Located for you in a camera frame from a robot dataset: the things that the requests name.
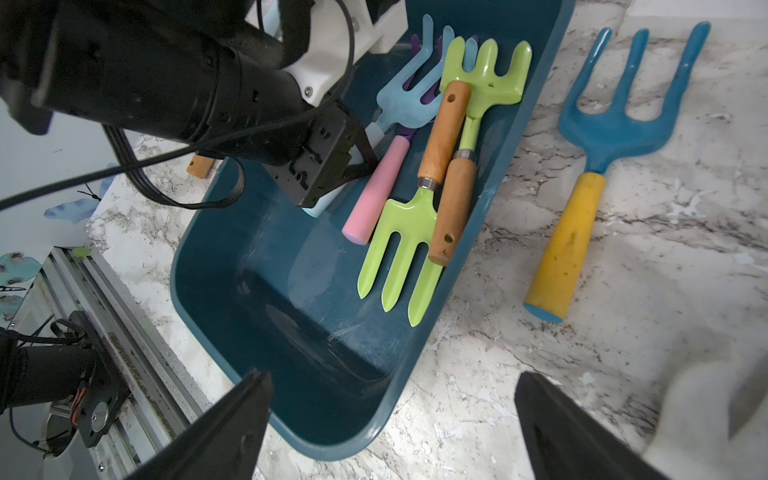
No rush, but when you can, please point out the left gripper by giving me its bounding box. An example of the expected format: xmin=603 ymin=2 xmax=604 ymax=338
xmin=1 ymin=1 xmax=378 ymax=207

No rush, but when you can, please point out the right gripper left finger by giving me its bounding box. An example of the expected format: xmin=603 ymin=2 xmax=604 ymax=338
xmin=129 ymin=370 xmax=274 ymax=479

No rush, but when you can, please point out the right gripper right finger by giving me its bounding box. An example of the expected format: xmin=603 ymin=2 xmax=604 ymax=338
xmin=514 ymin=372 xmax=664 ymax=479

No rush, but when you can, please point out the green trowel wooden handle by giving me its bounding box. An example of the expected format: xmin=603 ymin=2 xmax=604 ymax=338
xmin=186 ymin=155 xmax=215 ymax=180

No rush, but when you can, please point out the teal plastic storage box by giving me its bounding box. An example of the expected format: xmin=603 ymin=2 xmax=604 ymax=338
xmin=170 ymin=1 xmax=574 ymax=461

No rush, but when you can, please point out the light blue rake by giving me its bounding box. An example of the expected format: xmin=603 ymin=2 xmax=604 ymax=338
xmin=301 ymin=14 xmax=455 ymax=219

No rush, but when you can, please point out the purple tool pink handle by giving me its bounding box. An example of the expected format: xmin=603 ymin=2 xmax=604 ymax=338
xmin=341 ymin=32 xmax=481 ymax=247

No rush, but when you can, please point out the green rake wooden handle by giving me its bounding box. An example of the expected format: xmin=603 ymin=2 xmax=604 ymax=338
xmin=429 ymin=37 xmax=533 ymax=267

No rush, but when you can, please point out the green fork wooden handle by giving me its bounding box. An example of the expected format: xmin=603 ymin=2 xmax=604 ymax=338
xmin=357 ymin=80 xmax=472 ymax=312

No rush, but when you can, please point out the teal fork yellow handle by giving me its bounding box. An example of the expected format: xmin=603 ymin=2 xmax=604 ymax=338
xmin=524 ymin=21 xmax=711 ymax=323

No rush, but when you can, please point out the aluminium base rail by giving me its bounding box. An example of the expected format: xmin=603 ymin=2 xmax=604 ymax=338
xmin=1 ymin=247 xmax=205 ymax=479

